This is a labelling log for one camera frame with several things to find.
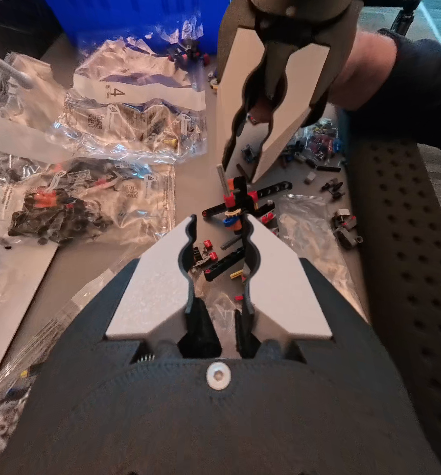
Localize blue plastic bin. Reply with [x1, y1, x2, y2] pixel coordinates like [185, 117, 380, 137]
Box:
[44, 0, 231, 56]

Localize empty clear zip bag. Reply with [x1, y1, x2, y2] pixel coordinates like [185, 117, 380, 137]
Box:
[278, 195, 369, 323]

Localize short black beam red pins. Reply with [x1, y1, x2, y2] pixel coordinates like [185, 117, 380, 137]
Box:
[191, 239, 246, 283]

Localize grey black lego connectors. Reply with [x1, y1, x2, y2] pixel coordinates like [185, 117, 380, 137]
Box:
[331, 209, 363, 250]

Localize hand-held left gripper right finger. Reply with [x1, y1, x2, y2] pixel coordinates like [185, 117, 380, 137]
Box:
[234, 214, 334, 359]

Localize clear bag black orange parts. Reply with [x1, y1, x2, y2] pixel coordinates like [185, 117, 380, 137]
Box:
[0, 158, 176, 247]

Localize black lego pins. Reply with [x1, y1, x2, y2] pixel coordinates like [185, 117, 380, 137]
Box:
[320, 178, 346, 200]

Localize person's right forearm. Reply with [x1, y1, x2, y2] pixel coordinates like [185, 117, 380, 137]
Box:
[348, 28, 441, 166]

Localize clear bag white strip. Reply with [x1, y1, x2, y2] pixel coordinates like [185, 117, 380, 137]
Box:
[0, 52, 74, 175]
[57, 72, 209, 164]

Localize black orange lego assembly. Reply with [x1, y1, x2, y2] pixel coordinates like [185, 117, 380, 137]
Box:
[202, 164, 294, 238]

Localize grey cable white plug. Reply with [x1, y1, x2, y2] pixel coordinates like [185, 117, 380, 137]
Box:
[0, 55, 33, 89]

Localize crumpled clear plastic bag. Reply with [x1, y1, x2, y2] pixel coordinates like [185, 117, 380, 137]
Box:
[76, 9, 215, 80]

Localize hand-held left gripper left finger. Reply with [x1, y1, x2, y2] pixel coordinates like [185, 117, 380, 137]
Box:
[105, 214, 223, 359]

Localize grey lego axle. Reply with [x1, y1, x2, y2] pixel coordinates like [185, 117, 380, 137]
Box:
[216, 164, 230, 199]

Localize small bag red blue parts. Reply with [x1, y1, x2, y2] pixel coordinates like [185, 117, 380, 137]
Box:
[280, 119, 345, 164]

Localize full clear lego parts bag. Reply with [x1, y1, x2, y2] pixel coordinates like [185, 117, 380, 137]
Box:
[0, 260, 132, 464]

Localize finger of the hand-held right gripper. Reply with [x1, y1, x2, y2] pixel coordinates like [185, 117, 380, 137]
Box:
[251, 42, 331, 185]
[215, 28, 268, 170]

